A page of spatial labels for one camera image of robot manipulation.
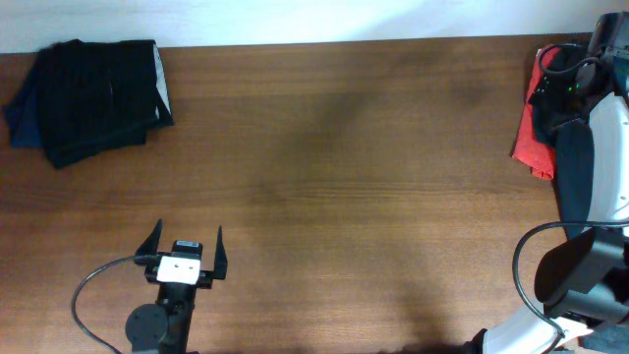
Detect black shorts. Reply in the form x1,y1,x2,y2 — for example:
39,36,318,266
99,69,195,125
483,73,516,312
35,39,174,169

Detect black garment in pile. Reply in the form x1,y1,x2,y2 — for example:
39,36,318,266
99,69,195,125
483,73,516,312
527,43,595,221

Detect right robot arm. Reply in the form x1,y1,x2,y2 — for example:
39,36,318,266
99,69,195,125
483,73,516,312
461,12,628,353

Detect red garment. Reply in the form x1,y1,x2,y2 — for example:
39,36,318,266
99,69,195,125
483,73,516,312
511,48,556,181

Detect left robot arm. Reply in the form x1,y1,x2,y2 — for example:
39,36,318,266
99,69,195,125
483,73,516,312
125,221,228,354

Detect dark grey garment at corner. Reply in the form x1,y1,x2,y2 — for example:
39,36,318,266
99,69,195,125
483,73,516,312
579,325,629,354

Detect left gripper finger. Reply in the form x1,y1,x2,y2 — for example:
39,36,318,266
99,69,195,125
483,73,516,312
212,227,228,280
134,219,163,266

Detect folded navy blue garment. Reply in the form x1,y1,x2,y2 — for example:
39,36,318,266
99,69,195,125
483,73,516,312
2,59,42,148

